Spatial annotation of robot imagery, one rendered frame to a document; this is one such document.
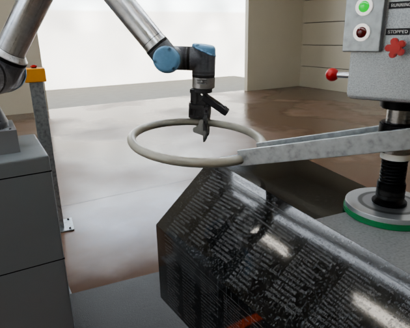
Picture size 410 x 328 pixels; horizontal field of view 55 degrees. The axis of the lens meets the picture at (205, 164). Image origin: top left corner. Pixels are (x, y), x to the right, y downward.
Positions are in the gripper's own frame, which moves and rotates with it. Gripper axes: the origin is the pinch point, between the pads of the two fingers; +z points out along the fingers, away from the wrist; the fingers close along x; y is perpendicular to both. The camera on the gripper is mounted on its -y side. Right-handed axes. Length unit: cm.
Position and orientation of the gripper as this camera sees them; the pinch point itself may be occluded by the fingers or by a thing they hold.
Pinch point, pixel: (207, 136)
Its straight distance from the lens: 162.1
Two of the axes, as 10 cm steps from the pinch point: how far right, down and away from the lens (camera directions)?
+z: -0.3, 9.3, 3.6
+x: -1.6, 3.5, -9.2
